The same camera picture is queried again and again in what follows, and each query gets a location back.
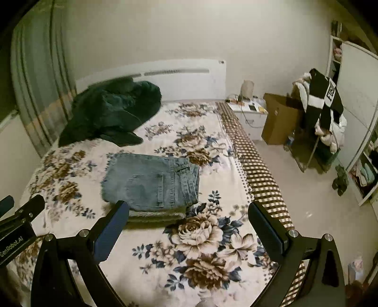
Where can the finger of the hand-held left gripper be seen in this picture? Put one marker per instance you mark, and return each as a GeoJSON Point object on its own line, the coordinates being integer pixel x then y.
{"type": "Point", "coordinates": [6, 205]}
{"type": "Point", "coordinates": [28, 208]}

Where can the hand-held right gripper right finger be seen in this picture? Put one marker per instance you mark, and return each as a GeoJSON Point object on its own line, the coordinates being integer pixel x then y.
{"type": "Point", "coordinates": [267, 228]}

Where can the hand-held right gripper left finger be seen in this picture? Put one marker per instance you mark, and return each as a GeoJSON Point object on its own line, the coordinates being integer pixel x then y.
{"type": "Point", "coordinates": [113, 228]}

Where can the dark green jacket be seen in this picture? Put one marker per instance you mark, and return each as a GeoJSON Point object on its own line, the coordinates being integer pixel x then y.
{"type": "Point", "coordinates": [115, 112]}

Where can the folded olive green pants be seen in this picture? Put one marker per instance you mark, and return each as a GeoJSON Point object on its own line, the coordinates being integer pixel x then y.
{"type": "Point", "coordinates": [156, 216]}

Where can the folded blue jeans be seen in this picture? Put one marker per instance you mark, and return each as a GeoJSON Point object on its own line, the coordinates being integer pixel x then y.
{"type": "Point", "coordinates": [150, 183]}

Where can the brown checkered bed cover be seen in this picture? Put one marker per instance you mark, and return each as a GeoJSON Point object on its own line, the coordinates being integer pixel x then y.
{"type": "Point", "coordinates": [257, 165]}

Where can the metal clothes rack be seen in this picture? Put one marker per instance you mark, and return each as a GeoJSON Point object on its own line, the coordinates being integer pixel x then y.
{"type": "Point", "coordinates": [307, 156]}

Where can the dark green plush toy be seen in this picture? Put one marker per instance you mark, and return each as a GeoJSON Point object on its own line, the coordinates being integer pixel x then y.
{"type": "Point", "coordinates": [341, 181]}

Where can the pale pink bag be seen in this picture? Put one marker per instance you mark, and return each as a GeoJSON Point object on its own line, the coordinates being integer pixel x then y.
{"type": "Point", "coordinates": [356, 270]}

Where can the floral bedspread bed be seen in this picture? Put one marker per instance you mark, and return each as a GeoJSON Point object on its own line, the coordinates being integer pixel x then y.
{"type": "Point", "coordinates": [165, 141]}

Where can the brown cardboard box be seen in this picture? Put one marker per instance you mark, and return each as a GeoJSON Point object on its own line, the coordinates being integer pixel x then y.
{"type": "Point", "coordinates": [279, 121]}

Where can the white nightstand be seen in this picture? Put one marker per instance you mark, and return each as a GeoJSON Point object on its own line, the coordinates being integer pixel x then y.
{"type": "Point", "coordinates": [251, 121]}

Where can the dark phone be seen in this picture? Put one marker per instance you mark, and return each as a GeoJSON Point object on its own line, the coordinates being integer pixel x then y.
{"type": "Point", "coordinates": [252, 108]}

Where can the striped grey curtain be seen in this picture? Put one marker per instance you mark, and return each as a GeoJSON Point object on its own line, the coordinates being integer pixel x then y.
{"type": "Point", "coordinates": [41, 82]}

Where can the white table lamp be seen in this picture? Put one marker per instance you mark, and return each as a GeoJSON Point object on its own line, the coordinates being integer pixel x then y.
{"type": "Point", "coordinates": [248, 88]}

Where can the black and white jacket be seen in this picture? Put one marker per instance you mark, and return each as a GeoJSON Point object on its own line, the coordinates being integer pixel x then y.
{"type": "Point", "coordinates": [323, 97]}

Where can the white headboard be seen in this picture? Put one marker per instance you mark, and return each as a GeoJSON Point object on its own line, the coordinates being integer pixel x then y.
{"type": "Point", "coordinates": [183, 79]}

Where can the white wardrobe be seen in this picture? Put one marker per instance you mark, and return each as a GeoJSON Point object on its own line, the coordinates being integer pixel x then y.
{"type": "Point", "coordinates": [358, 88]}

